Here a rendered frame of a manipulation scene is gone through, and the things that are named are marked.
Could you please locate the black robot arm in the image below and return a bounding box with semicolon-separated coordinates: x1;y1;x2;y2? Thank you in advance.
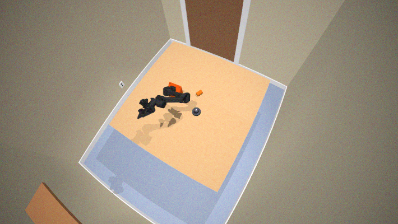
139;86;191;108

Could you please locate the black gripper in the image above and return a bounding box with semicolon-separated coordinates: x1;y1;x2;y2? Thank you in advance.
137;102;156;119

